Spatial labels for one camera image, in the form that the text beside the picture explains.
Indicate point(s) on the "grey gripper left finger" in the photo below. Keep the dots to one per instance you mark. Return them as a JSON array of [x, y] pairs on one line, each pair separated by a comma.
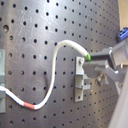
[[103, 74]]

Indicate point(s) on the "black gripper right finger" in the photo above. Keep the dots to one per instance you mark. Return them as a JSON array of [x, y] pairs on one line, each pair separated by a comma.
[[106, 53]]

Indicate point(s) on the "blue clamp at board edge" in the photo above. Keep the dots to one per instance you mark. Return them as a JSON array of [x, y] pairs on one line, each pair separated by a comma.
[[122, 34]]

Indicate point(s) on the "black perforated pegboard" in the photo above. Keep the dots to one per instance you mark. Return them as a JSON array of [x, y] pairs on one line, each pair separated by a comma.
[[29, 31]]

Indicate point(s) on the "grey fixture at left edge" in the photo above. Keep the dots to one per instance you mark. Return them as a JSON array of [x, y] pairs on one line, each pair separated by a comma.
[[2, 81]]

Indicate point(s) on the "grey cable clip bracket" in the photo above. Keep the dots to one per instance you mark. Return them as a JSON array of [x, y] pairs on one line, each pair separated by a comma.
[[81, 80]]

